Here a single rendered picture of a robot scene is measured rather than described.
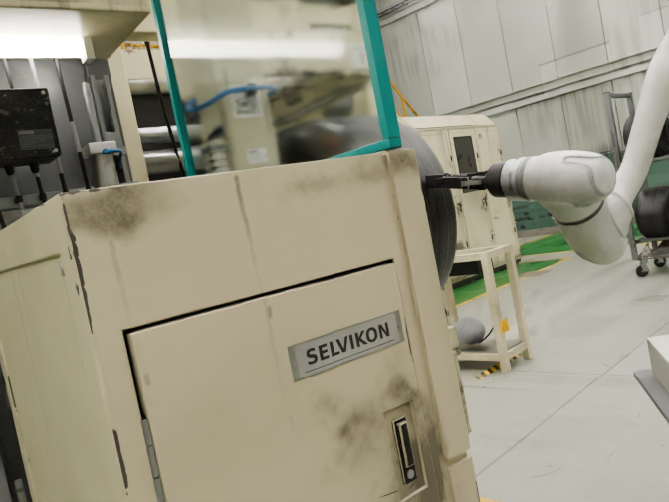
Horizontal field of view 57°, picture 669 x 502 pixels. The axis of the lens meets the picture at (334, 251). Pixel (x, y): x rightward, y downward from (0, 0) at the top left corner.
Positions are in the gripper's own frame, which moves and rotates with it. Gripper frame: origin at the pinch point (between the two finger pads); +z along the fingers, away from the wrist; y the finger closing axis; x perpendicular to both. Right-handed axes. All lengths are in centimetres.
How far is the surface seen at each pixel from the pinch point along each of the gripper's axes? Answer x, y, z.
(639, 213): 91, -512, 207
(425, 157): -5.5, -3.3, 6.8
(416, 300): 7, 60, -51
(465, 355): 140, -201, 174
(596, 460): 130, -115, 30
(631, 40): -138, -1058, 487
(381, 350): 11, 67, -52
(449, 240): 15.0, -4.4, 2.0
